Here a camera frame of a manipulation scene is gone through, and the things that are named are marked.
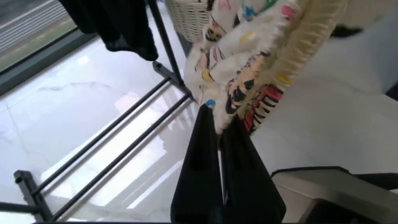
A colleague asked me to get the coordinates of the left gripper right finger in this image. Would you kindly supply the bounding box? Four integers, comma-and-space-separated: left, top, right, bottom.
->
220, 114, 287, 223

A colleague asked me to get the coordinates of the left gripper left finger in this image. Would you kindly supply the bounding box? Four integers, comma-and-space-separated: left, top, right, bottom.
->
170, 104, 224, 223

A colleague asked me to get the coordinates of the cream printed garment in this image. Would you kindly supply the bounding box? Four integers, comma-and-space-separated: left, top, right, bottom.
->
183, 0, 398, 136

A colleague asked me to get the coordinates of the black garment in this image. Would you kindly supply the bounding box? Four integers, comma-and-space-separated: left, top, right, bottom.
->
58, 0, 159, 62

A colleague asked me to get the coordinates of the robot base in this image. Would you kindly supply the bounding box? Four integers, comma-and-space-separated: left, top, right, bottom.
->
270, 166, 398, 224

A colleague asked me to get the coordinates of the black clothes rack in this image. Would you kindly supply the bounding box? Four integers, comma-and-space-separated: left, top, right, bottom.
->
0, 0, 197, 222

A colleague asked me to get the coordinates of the white laundry basket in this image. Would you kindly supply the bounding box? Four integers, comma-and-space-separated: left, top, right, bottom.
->
164, 0, 213, 57

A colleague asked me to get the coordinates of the window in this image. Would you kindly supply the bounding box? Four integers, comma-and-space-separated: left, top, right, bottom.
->
0, 0, 98, 96

